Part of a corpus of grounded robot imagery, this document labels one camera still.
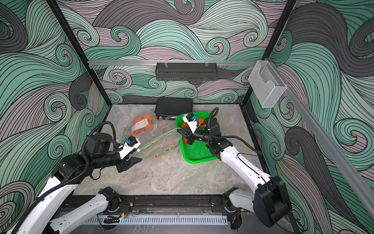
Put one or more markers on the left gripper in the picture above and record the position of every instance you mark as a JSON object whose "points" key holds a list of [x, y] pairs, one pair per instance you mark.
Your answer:
{"points": [[125, 165]]}

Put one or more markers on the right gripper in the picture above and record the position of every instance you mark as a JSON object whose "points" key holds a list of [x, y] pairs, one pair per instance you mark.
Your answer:
{"points": [[187, 131]]}

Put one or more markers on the green printed zip-top bag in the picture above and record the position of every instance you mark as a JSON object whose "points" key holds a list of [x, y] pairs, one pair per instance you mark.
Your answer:
{"points": [[124, 135]]}

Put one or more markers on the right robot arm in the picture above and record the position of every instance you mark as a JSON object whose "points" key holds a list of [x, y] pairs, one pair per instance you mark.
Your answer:
{"points": [[262, 184]]}

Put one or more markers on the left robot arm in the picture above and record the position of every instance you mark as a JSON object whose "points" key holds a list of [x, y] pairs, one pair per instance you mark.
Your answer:
{"points": [[99, 150]]}

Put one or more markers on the clear bag of oranges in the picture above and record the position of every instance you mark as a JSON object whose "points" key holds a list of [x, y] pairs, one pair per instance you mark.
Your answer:
{"points": [[143, 125]]}

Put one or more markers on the black flat box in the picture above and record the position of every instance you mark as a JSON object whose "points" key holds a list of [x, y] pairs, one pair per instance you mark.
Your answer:
{"points": [[169, 108]]}

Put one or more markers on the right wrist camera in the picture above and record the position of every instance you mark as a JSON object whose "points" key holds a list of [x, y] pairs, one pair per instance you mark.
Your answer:
{"points": [[192, 121]]}

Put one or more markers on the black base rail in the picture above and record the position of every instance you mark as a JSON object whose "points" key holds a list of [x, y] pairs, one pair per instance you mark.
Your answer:
{"points": [[215, 203]]}

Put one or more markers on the black wall shelf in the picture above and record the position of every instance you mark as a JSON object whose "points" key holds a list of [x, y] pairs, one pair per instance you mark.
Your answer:
{"points": [[186, 71]]}

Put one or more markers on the white slotted cable duct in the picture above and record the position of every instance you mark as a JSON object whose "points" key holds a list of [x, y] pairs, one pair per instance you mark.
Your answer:
{"points": [[167, 220]]}

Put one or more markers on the clear acrylic wall holder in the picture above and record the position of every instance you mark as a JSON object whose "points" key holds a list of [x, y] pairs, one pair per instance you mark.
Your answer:
{"points": [[267, 83]]}

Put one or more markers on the aluminium wall rail right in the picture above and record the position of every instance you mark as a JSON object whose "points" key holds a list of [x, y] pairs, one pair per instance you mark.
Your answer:
{"points": [[356, 181]]}

